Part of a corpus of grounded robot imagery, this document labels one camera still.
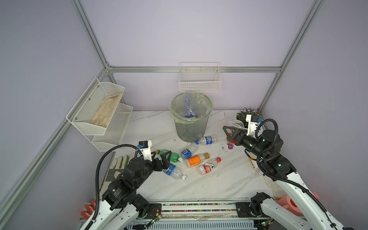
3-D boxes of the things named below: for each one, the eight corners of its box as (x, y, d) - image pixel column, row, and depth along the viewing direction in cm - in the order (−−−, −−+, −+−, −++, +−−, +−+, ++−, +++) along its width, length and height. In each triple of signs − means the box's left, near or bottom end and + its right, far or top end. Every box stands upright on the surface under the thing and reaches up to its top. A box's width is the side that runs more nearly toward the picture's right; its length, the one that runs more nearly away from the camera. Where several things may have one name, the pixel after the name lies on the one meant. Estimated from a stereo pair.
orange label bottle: (189, 169, 90) (189, 165, 86) (186, 162, 93) (186, 158, 88) (209, 160, 94) (210, 156, 89) (206, 154, 96) (207, 150, 92)
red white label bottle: (201, 177, 86) (202, 174, 82) (197, 169, 90) (197, 166, 85) (223, 166, 91) (225, 162, 87) (218, 159, 94) (219, 155, 90)
